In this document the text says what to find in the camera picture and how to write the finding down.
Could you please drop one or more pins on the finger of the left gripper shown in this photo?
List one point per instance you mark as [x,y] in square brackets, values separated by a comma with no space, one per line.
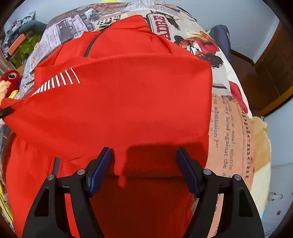
[5,112]

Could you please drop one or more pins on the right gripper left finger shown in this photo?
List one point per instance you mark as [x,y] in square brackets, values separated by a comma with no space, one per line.
[48,217]

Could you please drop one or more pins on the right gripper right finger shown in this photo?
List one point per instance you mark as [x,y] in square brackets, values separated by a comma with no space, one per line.
[239,216]

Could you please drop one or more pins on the red jacket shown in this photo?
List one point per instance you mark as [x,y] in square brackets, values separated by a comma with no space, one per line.
[128,89]

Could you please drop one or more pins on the red parrot plush toy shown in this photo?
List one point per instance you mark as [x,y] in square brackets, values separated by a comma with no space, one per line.
[10,83]

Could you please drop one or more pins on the beige fleece blanket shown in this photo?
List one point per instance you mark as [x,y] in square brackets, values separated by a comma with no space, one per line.
[262,172]

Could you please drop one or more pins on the green bag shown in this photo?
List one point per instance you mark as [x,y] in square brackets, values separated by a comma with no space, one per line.
[22,52]

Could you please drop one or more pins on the printed bed cover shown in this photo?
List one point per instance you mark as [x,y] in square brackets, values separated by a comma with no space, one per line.
[230,132]

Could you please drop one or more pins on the orange box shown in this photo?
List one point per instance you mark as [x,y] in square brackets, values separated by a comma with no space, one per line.
[16,44]

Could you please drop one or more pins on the dark grey plush pile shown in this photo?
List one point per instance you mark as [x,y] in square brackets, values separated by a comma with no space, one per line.
[32,26]

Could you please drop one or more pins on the wooden door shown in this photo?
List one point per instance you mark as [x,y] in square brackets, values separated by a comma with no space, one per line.
[267,83]

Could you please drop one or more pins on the dark blue bag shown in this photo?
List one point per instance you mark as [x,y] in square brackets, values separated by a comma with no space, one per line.
[221,36]

